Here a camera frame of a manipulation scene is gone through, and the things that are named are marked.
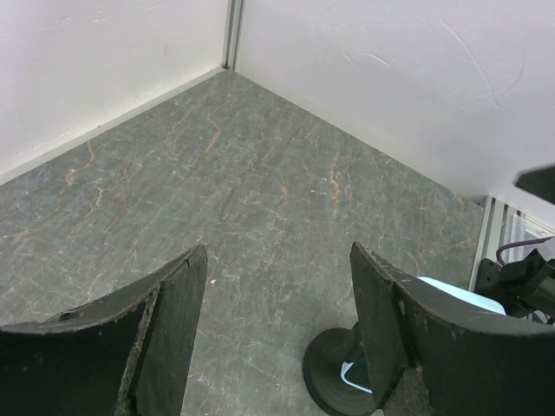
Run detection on black phone stand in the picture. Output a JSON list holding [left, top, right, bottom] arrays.
[[303, 324, 376, 415]]

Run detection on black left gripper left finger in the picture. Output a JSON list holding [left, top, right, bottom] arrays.
[[1, 245, 208, 415]]

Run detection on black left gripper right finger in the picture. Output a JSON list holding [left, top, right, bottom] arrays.
[[350, 243, 554, 415]]

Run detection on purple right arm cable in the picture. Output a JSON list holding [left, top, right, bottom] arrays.
[[496, 236, 555, 265]]

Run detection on phone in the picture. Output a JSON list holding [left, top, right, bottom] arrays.
[[340, 276, 506, 394]]

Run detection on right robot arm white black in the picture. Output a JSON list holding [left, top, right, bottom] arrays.
[[513, 164, 555, 205]]

